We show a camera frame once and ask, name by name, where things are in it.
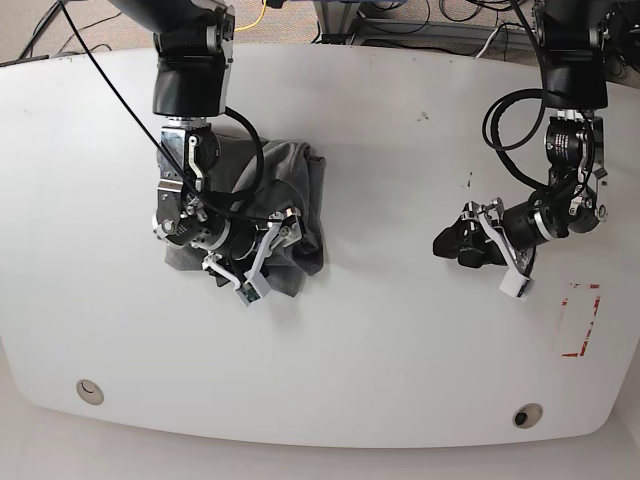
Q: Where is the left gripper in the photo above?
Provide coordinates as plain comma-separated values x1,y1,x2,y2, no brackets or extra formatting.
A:
432,198,555,276

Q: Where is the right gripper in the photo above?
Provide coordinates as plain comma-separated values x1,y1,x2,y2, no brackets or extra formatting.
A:
202,207,304,288

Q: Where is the grey t-shirt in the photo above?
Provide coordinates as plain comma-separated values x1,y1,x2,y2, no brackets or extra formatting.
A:
165,140,326,303

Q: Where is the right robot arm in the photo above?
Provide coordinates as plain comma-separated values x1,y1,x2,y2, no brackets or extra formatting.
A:
117,1,325,302

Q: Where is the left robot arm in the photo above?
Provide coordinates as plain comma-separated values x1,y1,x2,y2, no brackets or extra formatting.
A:
432,1,611,276

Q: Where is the red tape rectangle marking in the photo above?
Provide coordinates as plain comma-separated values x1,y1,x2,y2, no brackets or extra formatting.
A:
555,283,602,358

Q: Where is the right table grommet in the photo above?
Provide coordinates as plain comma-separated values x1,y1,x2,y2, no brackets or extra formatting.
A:
512,403,544,429

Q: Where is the table grommet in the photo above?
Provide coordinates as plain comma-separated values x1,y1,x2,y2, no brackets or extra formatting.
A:
76,379,104,406
512,403,544,429

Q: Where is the left table grommet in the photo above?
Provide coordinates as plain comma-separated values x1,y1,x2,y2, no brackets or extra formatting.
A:
76,379,104,406

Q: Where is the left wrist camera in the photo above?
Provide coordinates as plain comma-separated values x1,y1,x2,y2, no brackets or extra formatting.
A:
499,269,534,301

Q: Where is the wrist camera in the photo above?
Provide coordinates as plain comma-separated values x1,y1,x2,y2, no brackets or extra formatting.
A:
499,269,534,301
235,272,271,306

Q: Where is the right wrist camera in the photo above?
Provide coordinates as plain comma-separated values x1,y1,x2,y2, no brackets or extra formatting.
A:
235,272,271,306

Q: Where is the yellow cable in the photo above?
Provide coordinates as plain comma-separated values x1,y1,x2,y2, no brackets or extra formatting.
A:
234,0,266,34

